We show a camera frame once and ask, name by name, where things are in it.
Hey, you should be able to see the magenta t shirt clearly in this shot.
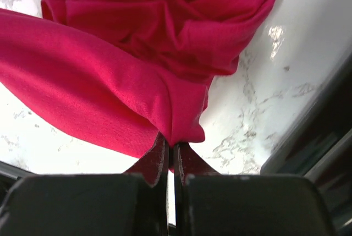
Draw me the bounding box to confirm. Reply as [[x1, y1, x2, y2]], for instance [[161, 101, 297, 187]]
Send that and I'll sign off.
[[0, 0, 281, 173]]

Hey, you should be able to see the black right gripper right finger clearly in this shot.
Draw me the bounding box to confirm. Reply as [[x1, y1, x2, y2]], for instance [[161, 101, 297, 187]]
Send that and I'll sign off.
[[173, 143, 334, 235]]

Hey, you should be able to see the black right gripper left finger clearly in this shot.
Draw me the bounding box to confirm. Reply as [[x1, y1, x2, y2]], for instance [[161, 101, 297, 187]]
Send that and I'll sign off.
[[1, 135, 169, 235]]

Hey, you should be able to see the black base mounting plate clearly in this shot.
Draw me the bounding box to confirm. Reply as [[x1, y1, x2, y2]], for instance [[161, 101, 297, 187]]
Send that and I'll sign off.
[[260, 56, 351, 235]]

